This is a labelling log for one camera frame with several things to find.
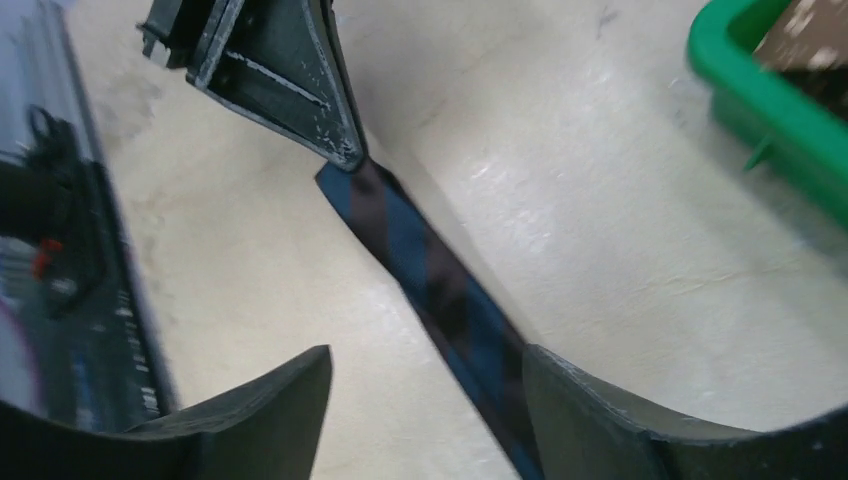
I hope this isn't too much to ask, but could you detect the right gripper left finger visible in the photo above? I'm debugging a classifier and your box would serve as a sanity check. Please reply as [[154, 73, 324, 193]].
[[1, 345, 332, 479]]

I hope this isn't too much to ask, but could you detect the dark navy striped tie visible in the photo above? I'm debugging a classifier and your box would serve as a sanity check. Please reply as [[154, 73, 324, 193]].
[[316, 159, 544, 479]]

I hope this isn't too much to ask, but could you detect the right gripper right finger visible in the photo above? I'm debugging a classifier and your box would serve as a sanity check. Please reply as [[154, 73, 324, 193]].
[[523, 345, 847, 479]]

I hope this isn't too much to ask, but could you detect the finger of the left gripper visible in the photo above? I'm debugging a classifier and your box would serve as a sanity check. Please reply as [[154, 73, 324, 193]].
[[137, 0, 368, 171]]

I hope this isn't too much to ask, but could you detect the black mounting base rail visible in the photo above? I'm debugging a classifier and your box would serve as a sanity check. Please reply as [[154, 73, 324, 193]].
[[1, 1, 177, 432]]

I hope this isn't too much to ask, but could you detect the brown patterned tie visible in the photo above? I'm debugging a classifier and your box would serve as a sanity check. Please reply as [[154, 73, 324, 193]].
[[754, 0, 847, 121]]

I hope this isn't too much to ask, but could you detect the bright green plastic tray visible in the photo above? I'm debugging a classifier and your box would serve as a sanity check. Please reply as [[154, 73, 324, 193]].
[[687, 0, 847, 226]]

